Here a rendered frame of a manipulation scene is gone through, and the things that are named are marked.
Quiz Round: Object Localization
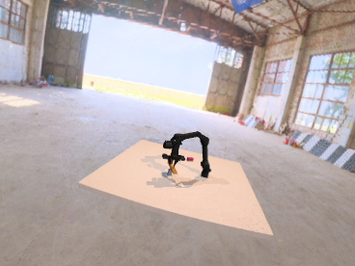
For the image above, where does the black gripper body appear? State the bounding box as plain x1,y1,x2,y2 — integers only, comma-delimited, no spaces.
162,149,185,161

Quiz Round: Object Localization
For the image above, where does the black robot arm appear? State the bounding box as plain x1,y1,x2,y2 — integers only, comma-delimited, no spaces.
163,131,211,178

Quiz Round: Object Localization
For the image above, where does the orange bar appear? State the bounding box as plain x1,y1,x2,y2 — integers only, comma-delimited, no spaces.
170,158,178,174

